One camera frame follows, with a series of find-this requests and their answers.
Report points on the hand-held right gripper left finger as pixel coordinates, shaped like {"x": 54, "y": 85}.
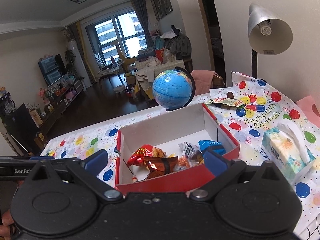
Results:
{"x": 96, "y": 162}

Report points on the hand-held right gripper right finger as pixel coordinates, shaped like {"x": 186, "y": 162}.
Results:
{"x": 215, "y": 161}

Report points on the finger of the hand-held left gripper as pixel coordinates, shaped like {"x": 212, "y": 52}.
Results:
{"x": 42, "y": 158}

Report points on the blue snack packet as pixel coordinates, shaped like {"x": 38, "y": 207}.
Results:
{"x": 212, "y": 145}

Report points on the white packet with dark label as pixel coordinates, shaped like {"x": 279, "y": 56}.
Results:
{"x": 186, "y": 150}

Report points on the sausage stick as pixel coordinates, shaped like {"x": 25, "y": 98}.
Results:
{"x": 134, "y": 178}

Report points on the red orange fried snack bag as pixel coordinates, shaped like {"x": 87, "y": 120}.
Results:
{"x": 140, "y": 156}

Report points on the brown snack packet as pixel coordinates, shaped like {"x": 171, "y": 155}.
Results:
{"x": 160, "y": 167}

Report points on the red cardboard box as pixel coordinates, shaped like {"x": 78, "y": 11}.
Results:
{"x": 160, "y": 182}

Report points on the person's left hand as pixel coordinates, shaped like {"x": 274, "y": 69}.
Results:
{"x": 5, "y": 220}

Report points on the dark panel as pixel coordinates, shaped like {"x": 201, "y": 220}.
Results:
{"x": 20, "y": 127}

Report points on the yellow carton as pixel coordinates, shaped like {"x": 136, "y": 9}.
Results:
{"x": 36, "y": 118}

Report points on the balloon print tablecloth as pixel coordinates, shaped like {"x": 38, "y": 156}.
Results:
{"x": 250, "y": 135}

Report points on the low tv cabinet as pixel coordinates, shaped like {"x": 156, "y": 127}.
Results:
{"x": 62, "y": 105}

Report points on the red white flat packet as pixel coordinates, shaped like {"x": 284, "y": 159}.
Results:
{"x": 215, "y": 100}

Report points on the green yellow flat packet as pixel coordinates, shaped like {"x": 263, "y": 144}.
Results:
{"x": 235, "y": 103}

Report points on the pink flower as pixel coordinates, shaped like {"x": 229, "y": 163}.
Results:
{"x": 43, "y": 94}

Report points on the tissue box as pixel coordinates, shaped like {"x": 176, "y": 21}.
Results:
{"x": 280, "y": 150}

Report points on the small brown object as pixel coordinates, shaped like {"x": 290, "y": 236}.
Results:
{"x": 230, "y": 95}

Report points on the white round stool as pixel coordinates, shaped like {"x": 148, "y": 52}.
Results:
{"x": 119, "y": 88}

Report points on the wooden chair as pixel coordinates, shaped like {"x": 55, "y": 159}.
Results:
{"x": 219, "y": 81}

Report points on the pink cloth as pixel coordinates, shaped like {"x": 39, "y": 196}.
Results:
{"x": 202, "y": 80}

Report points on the blue globe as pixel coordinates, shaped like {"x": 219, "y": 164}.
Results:
{"x": 170, "y": 90}

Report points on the television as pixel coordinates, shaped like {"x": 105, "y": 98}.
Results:
{"x": 52, "y": 70}

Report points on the round coffee table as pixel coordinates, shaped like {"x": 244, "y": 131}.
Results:
{"x": 110, "y": 71}

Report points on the white standing air conditioner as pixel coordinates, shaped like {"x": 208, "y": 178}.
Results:
{"x": 77, "y": 62}

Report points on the green plant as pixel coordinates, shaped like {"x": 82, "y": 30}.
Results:
{"x": 70, "y": 58}

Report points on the sofa with cream cover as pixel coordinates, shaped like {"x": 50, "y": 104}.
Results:
{"x": 165, "y": 67}

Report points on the yellow giraffe chair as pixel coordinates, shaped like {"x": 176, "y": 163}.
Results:
{"x": 125, "y": 60}

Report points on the yellow curtain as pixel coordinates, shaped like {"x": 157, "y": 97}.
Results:
{"x": 83, "y": 55}

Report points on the pink paper bag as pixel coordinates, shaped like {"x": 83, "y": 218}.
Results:
{"x": 307, "y": 105}

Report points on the pile of clothes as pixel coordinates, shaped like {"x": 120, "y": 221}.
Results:
{"x": 178, "y": 45}

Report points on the window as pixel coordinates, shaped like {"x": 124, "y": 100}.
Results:
{"x": 110, "y": 37}

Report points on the silver desk lamp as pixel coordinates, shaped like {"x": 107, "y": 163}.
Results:
{"x": 270, "y": 37}

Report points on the grey curtain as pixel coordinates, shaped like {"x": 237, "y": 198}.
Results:
{"x": 142, "y": 17}

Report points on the dark wall pictures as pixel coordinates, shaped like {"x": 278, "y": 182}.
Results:
{"x": 162, "y": 2}

